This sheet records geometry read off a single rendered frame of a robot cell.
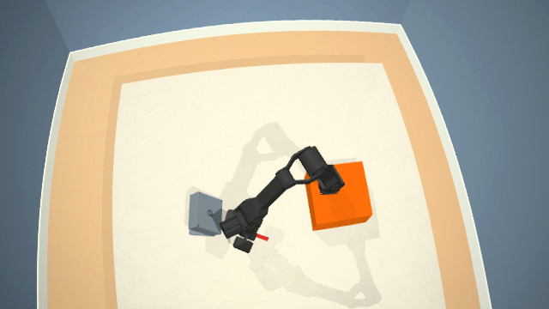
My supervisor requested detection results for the red peg with white band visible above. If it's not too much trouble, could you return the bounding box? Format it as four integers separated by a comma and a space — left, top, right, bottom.
257, 233, 268, 241

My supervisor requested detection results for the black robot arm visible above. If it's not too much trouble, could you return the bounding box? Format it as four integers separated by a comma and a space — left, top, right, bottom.
219, 146, 345, 239

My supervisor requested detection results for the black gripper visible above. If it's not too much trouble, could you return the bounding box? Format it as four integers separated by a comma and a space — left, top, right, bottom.
233, 222, 262, 253

